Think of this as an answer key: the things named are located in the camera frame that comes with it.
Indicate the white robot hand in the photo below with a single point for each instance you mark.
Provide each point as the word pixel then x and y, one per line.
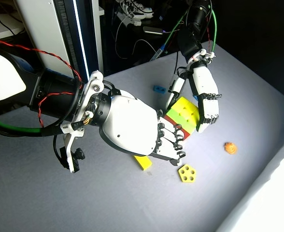
pixel 203 79
pixel 130 123

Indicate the Rubik's cube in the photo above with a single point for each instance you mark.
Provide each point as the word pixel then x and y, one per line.
pixel 183 111

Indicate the yellow rectangular block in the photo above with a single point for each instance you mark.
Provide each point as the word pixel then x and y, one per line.
pixel 144 163

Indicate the blue two-hole block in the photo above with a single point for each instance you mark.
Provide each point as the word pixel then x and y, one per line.
pixel 159 89

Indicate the grey flat device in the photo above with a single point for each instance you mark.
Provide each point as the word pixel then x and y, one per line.
pixel 152 30

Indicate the orange swirl cookie toy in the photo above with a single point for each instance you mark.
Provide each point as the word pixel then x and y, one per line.
pixel 230 148

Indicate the yellow pentagon block with holes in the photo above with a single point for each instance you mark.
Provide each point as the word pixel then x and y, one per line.
pixel 187 173

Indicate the grey table cloth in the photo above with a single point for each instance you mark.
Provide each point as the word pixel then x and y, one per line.
pixel 108 198

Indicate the white power strip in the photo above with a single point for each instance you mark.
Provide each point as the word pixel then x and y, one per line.
pixel 128 20

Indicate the white robot body column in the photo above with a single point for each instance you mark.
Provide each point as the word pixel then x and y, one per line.
pixel 40 29

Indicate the white side desk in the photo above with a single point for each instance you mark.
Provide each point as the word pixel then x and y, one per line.
pixel 2 29

